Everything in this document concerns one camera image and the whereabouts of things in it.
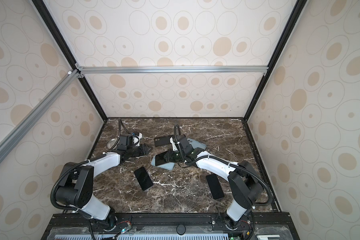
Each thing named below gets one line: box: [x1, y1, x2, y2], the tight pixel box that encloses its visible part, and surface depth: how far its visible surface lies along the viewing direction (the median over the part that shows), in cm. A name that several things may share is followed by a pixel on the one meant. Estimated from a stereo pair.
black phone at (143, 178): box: [134, 166, 153, 191], surface depth 89 cm
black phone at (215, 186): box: [206, 174, 225, 200], surface depth 87 cm
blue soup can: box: [107, 138, 118, 150], surface depth 94 cm
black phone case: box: [154, 135, 174, 147], surface depth 108 cm
